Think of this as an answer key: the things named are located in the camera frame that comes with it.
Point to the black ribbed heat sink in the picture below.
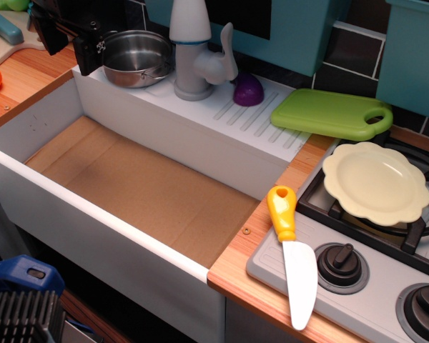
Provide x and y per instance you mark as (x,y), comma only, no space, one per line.
(31,317)

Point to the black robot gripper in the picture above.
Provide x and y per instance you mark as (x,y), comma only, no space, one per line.
(58,21)

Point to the black stove knob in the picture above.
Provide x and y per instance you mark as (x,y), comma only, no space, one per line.
(341,268)
(412,311)

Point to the cream scalloped plate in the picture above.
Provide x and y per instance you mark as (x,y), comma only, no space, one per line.
(375,183)

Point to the beige wooden cutting board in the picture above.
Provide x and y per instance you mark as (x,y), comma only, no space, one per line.
(31,38)

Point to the white toy sink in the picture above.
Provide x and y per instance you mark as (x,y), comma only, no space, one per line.
(234,145)

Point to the grey toy faucet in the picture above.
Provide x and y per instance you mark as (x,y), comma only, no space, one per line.
(197,68)

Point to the purple toy eggplant half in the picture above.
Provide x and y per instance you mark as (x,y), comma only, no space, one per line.
(248,90)

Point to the teal cabinet at right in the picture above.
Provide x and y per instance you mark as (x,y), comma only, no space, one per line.
(404,71)

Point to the cardboard sheet in sink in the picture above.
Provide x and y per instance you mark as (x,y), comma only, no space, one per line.
(182,208)

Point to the grey toy stove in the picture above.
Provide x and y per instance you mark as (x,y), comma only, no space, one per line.
(373,280)

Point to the blue clamp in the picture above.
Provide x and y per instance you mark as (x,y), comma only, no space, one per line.
(24,274)

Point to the green toy vegetable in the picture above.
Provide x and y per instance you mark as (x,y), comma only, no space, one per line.
(14,5)

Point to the teal handled toy knife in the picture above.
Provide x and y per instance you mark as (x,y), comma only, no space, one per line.
(10,32)

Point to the yellow handled toy knife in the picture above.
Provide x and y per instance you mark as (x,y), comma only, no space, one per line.
(299,258)

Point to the small stainless steel pot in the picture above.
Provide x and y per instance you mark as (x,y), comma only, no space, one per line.
(136,59)

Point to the black burner grate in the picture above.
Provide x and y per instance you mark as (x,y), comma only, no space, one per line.
(407,243)

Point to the green plastic cutting board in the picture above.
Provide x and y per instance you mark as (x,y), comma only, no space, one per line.
(343,116)

